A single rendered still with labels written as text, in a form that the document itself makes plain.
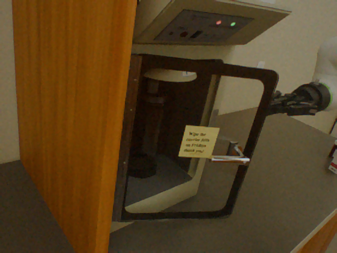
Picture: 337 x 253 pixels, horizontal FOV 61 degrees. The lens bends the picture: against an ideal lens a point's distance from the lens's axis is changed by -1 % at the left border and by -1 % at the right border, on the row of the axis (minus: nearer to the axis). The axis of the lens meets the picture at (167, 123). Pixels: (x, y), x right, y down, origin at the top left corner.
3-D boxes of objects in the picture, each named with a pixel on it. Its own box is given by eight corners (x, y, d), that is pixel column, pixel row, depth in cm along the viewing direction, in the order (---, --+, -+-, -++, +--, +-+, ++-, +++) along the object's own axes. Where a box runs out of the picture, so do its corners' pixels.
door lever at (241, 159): (201, 153, 64) (204, 143, 63) (240, 155, 66) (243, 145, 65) (210, 168, 59) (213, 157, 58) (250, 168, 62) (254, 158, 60)
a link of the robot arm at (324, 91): (322, 119, 87) (295, 107, 93) (337, 83, 82) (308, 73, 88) (313, 122, 83) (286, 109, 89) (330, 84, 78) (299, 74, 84)
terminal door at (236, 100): (112, 220, 68) (132, 52, 51) (228, 216, 76) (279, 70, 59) (112, 222, 67) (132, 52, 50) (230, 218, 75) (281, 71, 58)
